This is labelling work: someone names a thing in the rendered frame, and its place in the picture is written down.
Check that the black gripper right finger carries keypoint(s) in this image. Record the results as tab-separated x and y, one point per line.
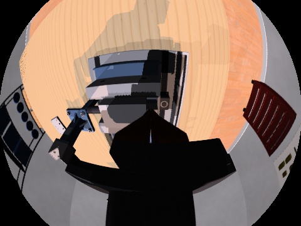
163	131

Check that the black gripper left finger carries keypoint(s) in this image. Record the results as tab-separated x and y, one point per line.
137	131

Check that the grey rectangular bar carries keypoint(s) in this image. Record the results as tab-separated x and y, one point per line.
152	106

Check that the dark grey metal block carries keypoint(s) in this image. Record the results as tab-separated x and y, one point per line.
120	112

